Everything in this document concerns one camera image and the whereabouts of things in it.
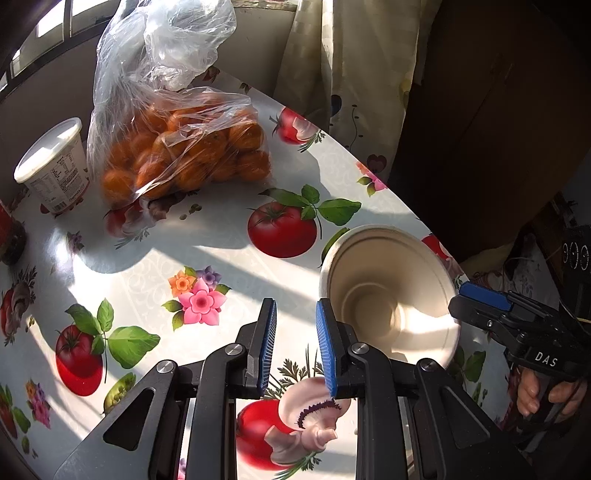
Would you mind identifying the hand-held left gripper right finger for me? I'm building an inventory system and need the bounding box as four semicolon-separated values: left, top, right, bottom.
315;298;539;480

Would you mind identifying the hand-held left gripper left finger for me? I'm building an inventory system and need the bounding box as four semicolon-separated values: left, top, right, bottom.
53;298;279;480

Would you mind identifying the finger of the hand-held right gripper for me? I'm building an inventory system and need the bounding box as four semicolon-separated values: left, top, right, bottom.
449;295;518;346
459;281;514;315

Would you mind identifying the beige paper bowl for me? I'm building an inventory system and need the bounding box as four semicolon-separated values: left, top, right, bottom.
320;224;461;370

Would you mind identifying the person's right hand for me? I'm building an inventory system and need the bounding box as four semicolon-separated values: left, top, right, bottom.
516;368;588;423

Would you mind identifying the pale floral cloth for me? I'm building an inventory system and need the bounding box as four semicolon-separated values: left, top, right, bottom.
462;222;570;301

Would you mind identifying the printed vegetable tablecloth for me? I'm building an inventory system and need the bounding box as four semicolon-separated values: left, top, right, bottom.
0;69;509;480

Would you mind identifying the brown wooden cabinet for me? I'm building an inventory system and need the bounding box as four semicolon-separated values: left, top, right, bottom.
392;0;591;261

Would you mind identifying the plastic bag of oranges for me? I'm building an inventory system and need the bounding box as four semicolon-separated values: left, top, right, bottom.
87;0;273;209

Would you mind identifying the patterned beige curtain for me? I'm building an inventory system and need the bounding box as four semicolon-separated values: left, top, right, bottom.
277;0;435;160

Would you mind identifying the white plastic tub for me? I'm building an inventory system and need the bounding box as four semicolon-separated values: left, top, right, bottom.
14;117;90;214

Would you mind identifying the chili sauce jar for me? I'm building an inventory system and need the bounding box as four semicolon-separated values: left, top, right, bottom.
0;203;27;266

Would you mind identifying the window grille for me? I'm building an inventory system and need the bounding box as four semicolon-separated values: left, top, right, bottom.
0;0;122;93

